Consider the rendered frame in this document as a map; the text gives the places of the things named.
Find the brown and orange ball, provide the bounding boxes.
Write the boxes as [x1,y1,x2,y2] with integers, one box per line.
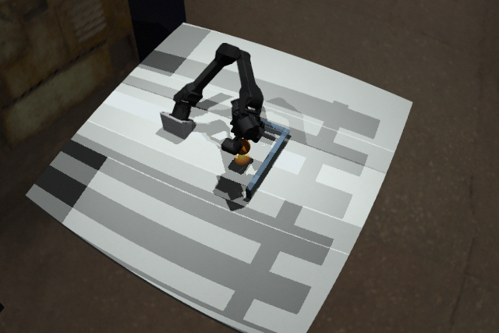
[239,139,250,155]

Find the translucent orange ball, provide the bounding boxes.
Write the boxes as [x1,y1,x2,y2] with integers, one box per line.
[235,153,250,167]

